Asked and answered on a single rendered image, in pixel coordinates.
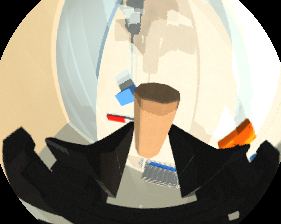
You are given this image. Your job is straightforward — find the blue block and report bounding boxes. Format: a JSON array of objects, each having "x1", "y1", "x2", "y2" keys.
[
  {"x1": 115, "y1": 84, "x2": 136, "y2": 105},
  {"x1": 249, "y1": 153, "x2": 257, "y2": 163}
]

